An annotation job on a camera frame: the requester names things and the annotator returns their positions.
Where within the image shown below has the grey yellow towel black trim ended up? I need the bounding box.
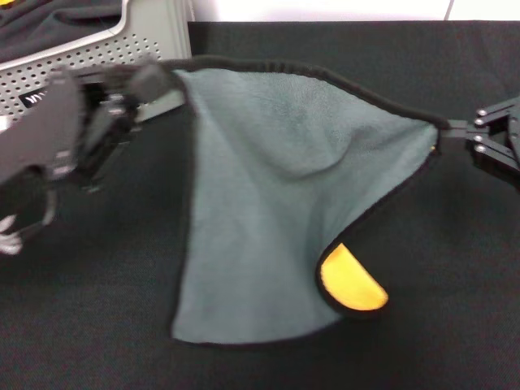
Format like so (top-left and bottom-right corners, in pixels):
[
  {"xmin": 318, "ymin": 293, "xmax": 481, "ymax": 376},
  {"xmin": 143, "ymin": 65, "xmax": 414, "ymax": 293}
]
[{"xmin": 164, "ymin": 54, "xmax": 450, "ymax": 353}]

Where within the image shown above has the grey perforated storage box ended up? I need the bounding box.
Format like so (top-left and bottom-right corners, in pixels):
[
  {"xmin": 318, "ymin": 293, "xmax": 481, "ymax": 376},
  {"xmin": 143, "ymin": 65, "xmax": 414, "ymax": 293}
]
[{"xmin": 0, "ymin": 0, "xmax": 194, "ymax": 123}]

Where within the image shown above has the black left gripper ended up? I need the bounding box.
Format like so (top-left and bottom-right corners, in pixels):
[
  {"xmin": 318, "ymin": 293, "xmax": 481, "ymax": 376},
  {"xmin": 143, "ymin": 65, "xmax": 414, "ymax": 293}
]
[{"xmin": 0, "ymin": 62, "xmax": 176, "ymax": 184}]

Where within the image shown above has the black tablecloth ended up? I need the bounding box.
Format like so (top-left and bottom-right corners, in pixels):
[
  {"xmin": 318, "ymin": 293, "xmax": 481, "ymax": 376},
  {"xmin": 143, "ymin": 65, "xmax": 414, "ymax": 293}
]
[{"xmin": 0, "ymin": 20, "xmax": 520, "ymax": 390}]

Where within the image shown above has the dark towel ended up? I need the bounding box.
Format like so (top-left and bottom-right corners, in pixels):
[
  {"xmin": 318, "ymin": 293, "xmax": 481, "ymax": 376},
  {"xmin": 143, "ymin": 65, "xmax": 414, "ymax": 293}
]
[{"xmin": 0, "ymin": 0, "xmax": 127, "ymax": 62}]

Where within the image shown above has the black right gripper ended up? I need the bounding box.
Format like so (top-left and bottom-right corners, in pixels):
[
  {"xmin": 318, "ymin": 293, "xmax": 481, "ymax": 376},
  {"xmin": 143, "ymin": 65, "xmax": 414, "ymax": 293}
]
[{"xmin": 441, "ymin": 96, "xmax": 520, "ymax": 180}]

